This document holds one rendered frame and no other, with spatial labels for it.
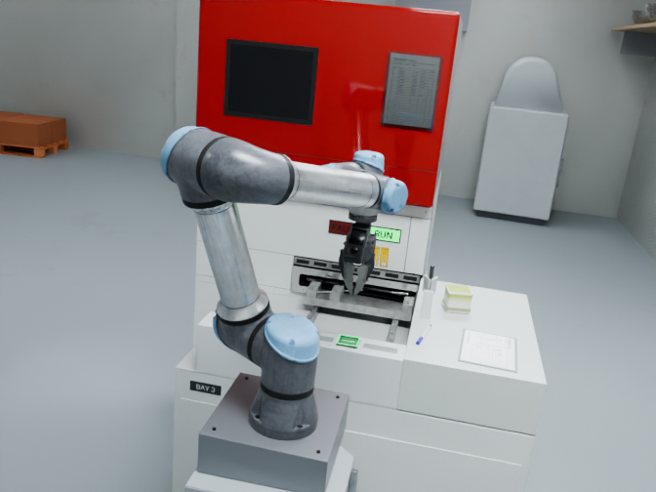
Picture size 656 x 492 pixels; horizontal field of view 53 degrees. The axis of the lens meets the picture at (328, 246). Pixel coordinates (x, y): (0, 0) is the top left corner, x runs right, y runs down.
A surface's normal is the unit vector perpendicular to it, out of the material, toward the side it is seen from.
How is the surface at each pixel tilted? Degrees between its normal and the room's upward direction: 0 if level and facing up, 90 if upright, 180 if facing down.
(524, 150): 90
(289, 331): 9
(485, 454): 90
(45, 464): 0
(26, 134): 90
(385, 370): 90
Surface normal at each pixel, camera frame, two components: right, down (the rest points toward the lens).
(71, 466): 0.09, -0.95
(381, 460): -0.20, 0.28
